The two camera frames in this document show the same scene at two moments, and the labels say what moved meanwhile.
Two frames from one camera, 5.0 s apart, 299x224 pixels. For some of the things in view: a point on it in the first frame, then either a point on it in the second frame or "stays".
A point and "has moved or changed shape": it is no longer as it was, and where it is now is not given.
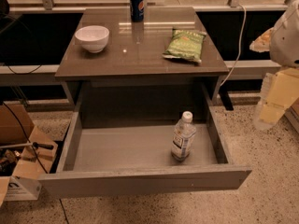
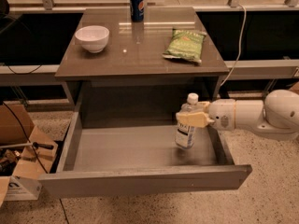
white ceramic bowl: x=93 y=37 stays
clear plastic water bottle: x=183 y=135 has moved or changed shape
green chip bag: x=185 y=44 stays
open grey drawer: x=100 y=159 stays
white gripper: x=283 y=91 -> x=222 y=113
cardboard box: x=37 y=149 stays
